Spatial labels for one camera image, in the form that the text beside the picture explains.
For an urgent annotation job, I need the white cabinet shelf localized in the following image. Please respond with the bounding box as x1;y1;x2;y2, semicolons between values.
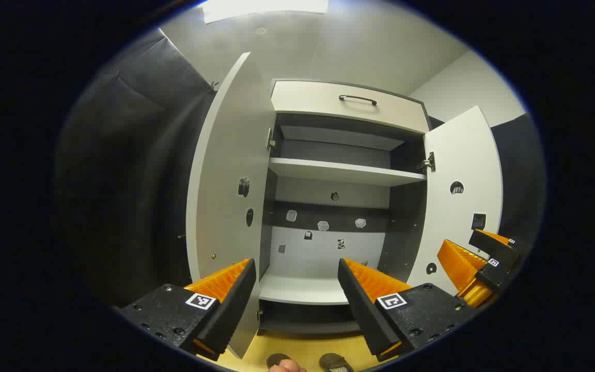
268;158;427;187

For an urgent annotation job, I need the white cabinet drawer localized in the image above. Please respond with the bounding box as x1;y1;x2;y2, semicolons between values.
271;79;431;135

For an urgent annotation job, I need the black drawer handle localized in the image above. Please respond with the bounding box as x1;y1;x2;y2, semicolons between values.
338;94;379;107

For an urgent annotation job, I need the white cabinet bottom board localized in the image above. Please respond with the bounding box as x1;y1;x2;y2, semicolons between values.
259;272;351;305

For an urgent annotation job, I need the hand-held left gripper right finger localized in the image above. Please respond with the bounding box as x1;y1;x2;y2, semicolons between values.
338;257;478;362

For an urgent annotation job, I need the black backdrop cloth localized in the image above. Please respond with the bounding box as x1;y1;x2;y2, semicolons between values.
55;28;547;306

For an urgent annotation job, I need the white shoe cabinet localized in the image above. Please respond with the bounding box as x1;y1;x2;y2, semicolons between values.
186;52;505;360

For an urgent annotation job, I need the white door with headphone sticker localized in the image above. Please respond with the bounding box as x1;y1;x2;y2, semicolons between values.
406;106;505;298

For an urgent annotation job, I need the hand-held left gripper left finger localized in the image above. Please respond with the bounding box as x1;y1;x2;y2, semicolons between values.
119;257;257;361

